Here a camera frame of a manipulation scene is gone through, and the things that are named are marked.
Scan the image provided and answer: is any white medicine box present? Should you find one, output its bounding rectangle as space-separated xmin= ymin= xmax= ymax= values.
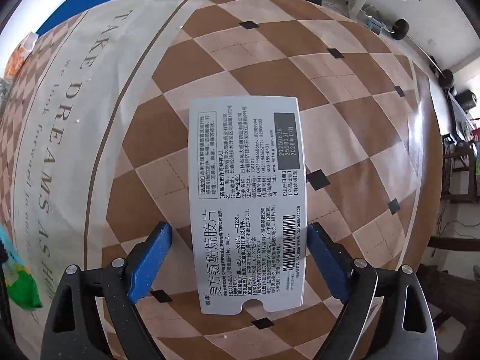
xmin=188 ymin=96 xmax=307 ymax=315

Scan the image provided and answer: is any green teal snack bag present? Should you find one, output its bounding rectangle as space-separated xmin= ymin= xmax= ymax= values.
xmin=1 ymin=228 xmax=43 ymax=311

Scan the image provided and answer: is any dark wooden chair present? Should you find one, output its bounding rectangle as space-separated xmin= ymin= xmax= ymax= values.
xmin=415 ymin=235 xmax=480 ymax=331

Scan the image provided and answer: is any brown checkered tablecloth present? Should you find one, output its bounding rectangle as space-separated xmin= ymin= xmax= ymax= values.
xmin=1 ymin=0 xmax=442 ymax=359

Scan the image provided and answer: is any orange snack bag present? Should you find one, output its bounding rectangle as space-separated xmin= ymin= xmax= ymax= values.
xmin=3 ymin=33 xmax=38 ymax=80

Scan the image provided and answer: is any black barbell weight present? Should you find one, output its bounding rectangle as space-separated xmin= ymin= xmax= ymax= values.
xmin=391 ymin=19 xmax=409 ymax=41

